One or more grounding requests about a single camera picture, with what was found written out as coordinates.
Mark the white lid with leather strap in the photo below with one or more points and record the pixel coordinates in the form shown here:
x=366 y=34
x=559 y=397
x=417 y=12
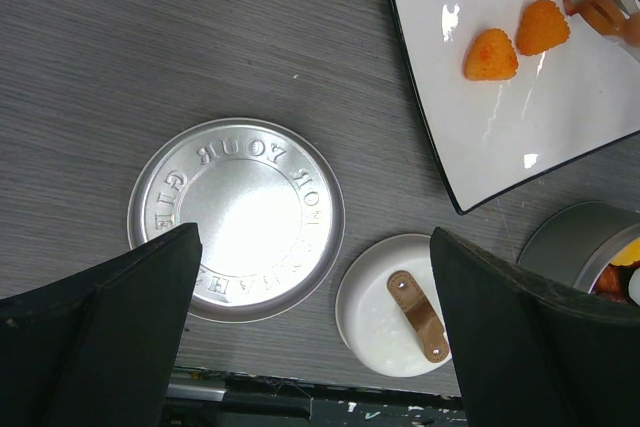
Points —
x=388 y=312

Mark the shallow round metal tin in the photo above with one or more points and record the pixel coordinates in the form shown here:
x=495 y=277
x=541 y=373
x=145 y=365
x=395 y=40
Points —
x=575 y=245

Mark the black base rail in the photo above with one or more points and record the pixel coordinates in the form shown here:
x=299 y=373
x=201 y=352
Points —
x=202 y=397

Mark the white square plate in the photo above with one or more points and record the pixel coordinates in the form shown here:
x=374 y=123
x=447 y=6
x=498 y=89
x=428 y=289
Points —
x=491 y=136

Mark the orange fried food piece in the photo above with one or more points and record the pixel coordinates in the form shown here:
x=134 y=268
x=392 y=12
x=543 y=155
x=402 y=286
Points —
x=542 y=27

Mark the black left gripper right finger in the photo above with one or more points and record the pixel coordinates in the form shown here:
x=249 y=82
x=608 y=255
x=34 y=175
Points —
x=529 y=351

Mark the yellow corn piece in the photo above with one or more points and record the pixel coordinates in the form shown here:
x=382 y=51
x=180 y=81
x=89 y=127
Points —
x=627 y=257

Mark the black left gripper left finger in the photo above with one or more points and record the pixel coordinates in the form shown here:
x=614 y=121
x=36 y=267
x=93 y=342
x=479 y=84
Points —
x=98 y=348

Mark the orange strawberry shaped piece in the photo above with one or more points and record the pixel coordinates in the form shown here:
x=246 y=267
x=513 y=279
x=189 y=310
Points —
x=491 y=57

